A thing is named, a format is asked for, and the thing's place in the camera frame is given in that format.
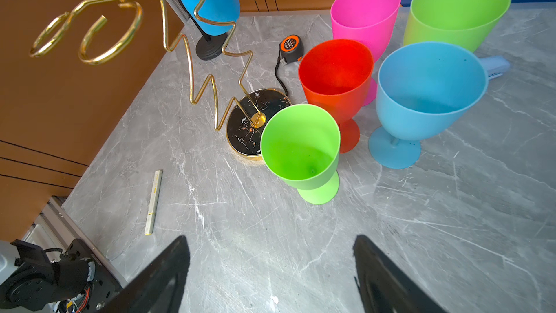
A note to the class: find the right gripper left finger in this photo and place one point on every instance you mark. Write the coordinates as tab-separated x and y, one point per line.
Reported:
160	286

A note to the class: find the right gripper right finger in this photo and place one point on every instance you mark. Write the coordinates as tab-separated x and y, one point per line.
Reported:
383	286

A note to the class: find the green wine glass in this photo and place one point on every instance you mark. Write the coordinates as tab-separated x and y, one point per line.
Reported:
465	23
301	145

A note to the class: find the red wine glass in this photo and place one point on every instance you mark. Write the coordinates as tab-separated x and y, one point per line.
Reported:
336	76

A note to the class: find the magenta wine glass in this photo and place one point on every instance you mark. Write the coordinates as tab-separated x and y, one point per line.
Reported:
370	22

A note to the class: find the gold wine glass rack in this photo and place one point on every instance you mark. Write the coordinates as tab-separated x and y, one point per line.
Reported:
243	119

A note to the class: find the wooden ruler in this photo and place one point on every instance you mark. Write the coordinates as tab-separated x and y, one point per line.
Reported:
155	190

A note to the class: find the small blue toy car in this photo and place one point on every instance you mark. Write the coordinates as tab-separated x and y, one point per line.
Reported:
494	66

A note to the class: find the black phone stand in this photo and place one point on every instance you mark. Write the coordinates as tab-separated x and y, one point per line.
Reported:
208	47

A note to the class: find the orange black tape measure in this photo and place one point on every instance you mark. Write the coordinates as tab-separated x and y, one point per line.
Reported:
291	50

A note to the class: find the aluminium front rail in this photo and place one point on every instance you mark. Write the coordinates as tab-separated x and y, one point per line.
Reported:
58	234

